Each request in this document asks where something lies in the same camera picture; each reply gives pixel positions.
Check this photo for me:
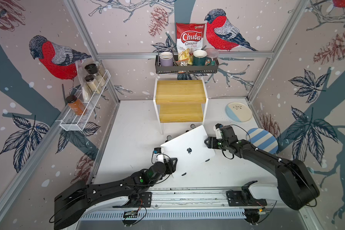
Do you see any silver laptop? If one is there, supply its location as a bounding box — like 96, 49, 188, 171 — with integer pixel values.
160, 125, 216, 175

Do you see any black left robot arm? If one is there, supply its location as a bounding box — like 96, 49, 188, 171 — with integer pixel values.
49, 158, 178, 230

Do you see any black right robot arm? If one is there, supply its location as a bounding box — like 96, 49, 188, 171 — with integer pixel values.
204, 123, 320, 210

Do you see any black lid spice jar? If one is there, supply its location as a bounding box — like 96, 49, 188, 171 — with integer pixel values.
85, 75, 102, 94

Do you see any tall black lid jar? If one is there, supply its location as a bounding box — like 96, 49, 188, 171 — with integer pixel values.
85, 63, 106, 87

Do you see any cream and blue plate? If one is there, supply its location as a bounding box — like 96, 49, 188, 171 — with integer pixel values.
225, 102, 253, 122

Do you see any blue striped plate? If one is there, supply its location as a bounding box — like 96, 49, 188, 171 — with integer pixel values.
246, 128, 278, 154

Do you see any wooden two-tier shelf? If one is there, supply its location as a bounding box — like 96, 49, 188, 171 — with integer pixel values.
153, 77, 209, 134

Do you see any green mug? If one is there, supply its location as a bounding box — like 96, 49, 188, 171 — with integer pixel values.
193, 49, 211, 66

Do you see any pink lidded jar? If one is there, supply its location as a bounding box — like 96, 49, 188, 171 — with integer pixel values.
205, 48, 219, 66

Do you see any small snack packet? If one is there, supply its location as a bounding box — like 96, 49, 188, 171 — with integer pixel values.
176, 58, 190, 67

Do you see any lilac mug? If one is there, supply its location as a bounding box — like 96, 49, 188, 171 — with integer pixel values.
159, 51, 174, 67

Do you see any orange spice jar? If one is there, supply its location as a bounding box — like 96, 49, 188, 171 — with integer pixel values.
66, 95, 87, 116

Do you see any red cassava chips bag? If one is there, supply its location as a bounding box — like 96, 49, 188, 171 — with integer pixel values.
176, 23, 205, 65

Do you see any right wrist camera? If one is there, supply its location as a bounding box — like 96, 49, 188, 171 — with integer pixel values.
214, 123, 222, 139

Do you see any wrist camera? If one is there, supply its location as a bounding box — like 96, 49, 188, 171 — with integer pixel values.
214, 123, 222, 139
151, 147, 165, 163

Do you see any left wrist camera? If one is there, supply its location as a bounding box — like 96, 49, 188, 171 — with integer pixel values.
151, 147, 165, 163

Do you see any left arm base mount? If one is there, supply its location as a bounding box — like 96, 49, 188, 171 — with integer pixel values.
113, 192, 152, 208

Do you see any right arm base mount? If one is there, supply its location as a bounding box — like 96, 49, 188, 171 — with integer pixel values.
226, 181, 267, 207

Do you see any dark metal wall shelf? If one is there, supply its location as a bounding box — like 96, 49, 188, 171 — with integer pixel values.
155, 55, 219, 75

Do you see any white wire wall rack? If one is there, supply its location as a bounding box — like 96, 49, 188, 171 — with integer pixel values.
60, 70, 111, 131

